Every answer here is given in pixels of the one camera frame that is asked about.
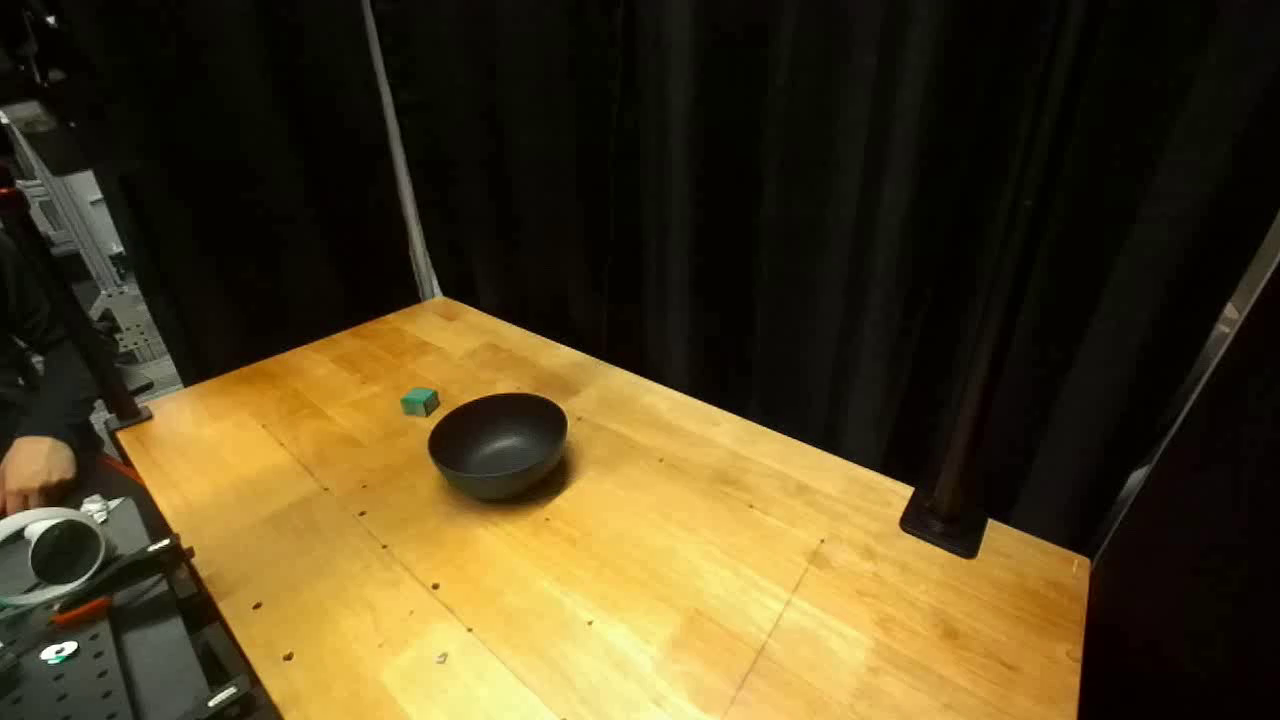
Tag silver metal frame pole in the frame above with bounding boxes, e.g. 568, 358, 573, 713
356, 0, 446, 306

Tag red handled tool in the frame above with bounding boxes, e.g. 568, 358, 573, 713
48, 592, 119, 634

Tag black post with base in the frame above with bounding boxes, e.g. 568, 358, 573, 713
898, 158, 1057, 560

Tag black curtain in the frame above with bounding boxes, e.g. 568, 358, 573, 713
52, 0, 1280, 552

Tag black perforated board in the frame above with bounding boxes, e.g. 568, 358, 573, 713
0, 491, 277, 720

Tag black bowl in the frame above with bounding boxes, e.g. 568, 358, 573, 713
425, 387, 573, 506

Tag grey metal rack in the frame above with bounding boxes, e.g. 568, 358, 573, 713
0, 106, 185, 406

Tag person's dark sleeved forearm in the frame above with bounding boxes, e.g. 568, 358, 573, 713
0, 223, 99, 451

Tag white round headset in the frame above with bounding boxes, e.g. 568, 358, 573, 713
0, 506, 111, 612

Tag person's hand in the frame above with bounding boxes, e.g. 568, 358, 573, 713
0, 431, 79, 515

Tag grey slanted frame bar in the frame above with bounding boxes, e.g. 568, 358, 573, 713
1093, 213, 1280, 556

